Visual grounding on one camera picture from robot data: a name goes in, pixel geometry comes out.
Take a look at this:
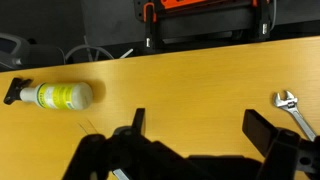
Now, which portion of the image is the silver adjustable wrench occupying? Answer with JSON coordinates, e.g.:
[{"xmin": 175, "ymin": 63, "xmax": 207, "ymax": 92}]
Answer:
[{"xmin": 273, "ymin": 90, "xmax": 317, "ymax": 141}]

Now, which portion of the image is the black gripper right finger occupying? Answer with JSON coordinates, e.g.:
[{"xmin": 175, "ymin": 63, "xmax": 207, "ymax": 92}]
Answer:
[{"xmin": 242, "ymin": 109, "xmax": 278, "ymax": 157}]

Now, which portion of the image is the white yellow-labelled spray bottle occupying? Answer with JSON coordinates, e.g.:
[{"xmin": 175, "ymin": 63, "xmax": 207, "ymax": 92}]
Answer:
[{"xmin": 3, "ymin": 78, "xmax": 93, "ymax": 110}]

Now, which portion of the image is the grey office chair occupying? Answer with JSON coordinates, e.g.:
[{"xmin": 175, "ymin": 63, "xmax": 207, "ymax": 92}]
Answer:
[{"xmin": 0, "ymin": 33, "xmax": 66, "ymax": 72}]

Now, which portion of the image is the black and orange cart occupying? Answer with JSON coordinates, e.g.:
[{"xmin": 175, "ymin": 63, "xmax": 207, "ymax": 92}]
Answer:
[{"xmin": 133, "ymin": 0, "xmax": 277, "ymax": 54}]

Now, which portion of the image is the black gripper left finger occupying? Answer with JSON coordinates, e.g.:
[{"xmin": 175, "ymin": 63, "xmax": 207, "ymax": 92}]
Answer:
[{"xmin": 114, "ymin": 108, "xmax": 145, "ymax": 136}]

